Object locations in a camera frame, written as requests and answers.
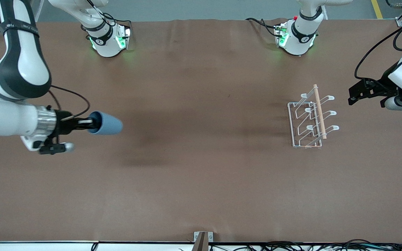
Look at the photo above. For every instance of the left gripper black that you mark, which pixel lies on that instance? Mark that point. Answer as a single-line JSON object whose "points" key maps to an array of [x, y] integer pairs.
{"points": [[379, 89]]}

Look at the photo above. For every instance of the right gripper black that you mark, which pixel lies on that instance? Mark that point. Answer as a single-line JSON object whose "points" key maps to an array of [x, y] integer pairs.
{"points": [[63, 122]]}

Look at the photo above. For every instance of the blue plastic cup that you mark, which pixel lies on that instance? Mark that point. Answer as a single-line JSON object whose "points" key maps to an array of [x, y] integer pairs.
{"points": [[112, 125]]}

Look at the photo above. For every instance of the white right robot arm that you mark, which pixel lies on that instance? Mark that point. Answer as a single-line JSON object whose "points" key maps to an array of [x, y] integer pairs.
{"points": [[23, 69]]}

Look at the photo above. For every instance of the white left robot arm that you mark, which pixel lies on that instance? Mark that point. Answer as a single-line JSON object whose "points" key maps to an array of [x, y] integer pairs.
{"points": [[300, 36]]}

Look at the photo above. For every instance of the brown table cover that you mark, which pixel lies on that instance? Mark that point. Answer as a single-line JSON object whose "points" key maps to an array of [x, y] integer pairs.
{"points": [[201, 174]]}

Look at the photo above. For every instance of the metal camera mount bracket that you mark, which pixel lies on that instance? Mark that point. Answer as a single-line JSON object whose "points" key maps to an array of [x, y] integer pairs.
{"points": [[202, 240]]}

